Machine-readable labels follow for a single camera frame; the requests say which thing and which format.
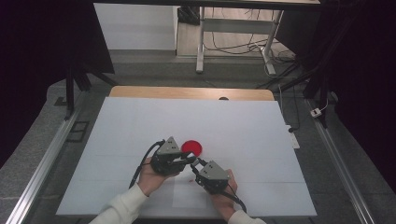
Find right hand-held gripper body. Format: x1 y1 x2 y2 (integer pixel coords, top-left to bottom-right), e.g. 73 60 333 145
195 160 233 196

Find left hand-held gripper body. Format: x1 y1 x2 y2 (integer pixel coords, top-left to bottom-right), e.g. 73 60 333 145
150 135 188 176

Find round red ink pad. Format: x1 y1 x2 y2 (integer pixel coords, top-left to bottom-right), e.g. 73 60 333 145
181 139 204 158

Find white paper sheet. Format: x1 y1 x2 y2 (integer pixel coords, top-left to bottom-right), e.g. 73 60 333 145
172 169 207 209

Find person's left hand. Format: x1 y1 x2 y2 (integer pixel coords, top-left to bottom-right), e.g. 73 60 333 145
136 156 180 197

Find person's right hand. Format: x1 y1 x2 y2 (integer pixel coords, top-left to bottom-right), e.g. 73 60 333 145
209 169 239 220

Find large white table mat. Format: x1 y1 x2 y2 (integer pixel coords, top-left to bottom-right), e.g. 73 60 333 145
55 96 318 217

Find black tripod stand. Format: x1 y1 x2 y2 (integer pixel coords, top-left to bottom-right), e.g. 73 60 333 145
63 61 119 121
255 55 332 129

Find white partition panel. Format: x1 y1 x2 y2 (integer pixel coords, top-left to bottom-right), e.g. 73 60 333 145
92 3 180 51

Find dark box under desk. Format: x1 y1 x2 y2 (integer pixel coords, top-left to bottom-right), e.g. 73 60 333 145
177 6 201 26

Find black curtain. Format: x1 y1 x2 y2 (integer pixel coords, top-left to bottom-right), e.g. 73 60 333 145
276 0 396 194
0 0 115 170

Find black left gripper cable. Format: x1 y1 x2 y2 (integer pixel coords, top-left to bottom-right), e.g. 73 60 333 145
128 138 166 190

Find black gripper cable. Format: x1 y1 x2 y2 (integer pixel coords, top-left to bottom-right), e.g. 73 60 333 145
219 183 248 215
128 138 166 190

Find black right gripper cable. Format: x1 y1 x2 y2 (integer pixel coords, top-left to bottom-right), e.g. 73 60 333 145
219 183 248 215

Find black floor hatch frame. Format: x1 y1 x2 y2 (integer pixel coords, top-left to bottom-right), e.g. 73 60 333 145
65 120 91 144

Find black floor cables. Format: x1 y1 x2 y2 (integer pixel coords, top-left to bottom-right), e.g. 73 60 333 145
203 8 297 79

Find aluminium floor rail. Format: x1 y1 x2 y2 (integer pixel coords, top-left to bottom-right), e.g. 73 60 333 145
305 98 376 224
5 92 86 224

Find white desk frame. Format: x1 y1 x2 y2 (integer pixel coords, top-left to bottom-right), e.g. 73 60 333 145
195 6 285 77

